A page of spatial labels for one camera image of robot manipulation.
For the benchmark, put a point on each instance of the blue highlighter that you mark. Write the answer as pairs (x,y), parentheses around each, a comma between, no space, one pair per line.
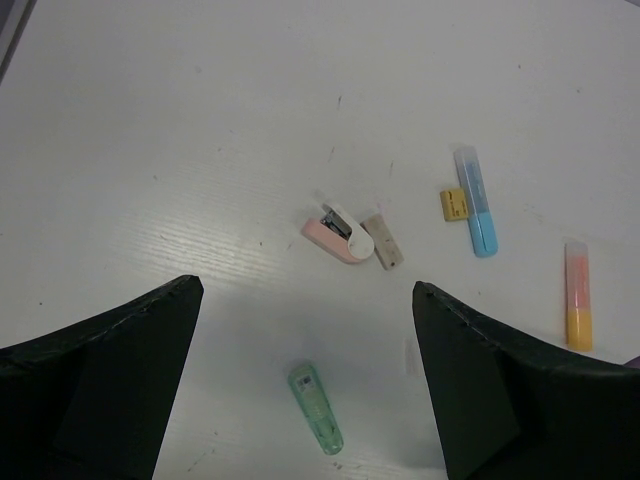
(480,221)

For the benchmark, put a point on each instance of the yellow eraser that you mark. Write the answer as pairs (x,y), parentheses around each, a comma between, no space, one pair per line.
(454,204)

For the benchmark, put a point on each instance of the grey rectangular eraser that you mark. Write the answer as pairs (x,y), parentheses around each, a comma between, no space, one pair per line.
(385,246)

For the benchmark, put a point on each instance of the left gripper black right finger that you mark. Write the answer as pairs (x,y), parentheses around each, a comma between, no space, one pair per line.
(510,406)

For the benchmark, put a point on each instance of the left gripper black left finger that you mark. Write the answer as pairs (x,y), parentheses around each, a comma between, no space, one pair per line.
(93,400)

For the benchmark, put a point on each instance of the orange highlighter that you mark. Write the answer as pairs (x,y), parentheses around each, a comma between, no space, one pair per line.
(579,333)

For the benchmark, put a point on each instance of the pink and white stapler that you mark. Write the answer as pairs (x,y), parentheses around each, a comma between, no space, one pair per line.
(337,232)

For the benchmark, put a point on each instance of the green correction tape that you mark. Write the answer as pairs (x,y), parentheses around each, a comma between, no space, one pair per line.
(311,397)

